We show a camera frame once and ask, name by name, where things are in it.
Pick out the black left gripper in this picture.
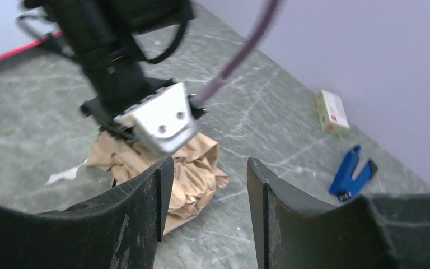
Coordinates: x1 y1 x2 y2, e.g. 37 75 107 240
80 62 203 142

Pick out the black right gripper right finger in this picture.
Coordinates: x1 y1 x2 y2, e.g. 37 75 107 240
247 157 430 269

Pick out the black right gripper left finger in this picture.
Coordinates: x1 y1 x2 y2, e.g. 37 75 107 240
0 157 174 268

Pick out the beige folding umbrella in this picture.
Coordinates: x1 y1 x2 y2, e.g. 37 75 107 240
86 131 230 234

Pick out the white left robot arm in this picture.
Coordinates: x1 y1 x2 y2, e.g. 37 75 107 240
21 1 200 146

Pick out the blue stapler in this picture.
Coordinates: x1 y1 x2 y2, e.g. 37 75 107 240
329 145 378 202

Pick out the small white red box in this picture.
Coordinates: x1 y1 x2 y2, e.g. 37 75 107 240
315 90 350 136

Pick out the pink framed whiteboard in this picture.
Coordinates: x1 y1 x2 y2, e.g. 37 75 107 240
0 32 62 62

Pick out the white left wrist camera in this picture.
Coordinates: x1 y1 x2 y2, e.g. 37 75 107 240
114 82 198 157

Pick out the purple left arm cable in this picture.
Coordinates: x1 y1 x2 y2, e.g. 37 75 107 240
193 0 284 108

